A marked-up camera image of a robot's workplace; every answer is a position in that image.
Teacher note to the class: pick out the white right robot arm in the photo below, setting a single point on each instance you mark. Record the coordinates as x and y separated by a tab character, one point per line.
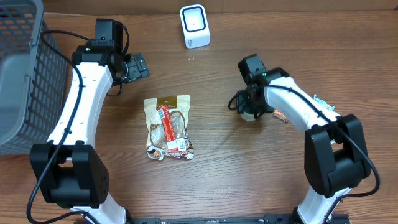
335	154

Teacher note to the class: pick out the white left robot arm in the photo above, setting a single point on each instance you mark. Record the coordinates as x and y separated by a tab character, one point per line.
68	169

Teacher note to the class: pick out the beige brown snack bag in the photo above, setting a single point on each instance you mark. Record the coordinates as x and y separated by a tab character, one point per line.
178	106

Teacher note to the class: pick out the red snack stick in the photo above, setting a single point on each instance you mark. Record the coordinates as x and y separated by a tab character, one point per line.
173	144

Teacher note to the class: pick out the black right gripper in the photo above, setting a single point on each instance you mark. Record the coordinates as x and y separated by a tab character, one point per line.
244	104

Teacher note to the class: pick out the orange tissue pack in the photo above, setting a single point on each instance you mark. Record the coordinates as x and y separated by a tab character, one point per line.
280	116

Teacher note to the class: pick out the white barcode scanner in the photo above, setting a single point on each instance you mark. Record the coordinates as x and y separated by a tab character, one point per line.
195	26

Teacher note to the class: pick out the teal tissue pack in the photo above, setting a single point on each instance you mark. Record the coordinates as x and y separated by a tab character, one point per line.
323	103

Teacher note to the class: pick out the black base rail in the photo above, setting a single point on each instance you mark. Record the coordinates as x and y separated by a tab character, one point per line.
211	220

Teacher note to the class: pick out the green lid jar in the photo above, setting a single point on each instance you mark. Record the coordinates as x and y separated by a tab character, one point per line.
250	116

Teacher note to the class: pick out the grey plastic basket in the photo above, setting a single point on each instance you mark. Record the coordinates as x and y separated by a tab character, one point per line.
33	77

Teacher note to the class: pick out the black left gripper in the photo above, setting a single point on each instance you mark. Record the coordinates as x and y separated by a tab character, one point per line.
138	66

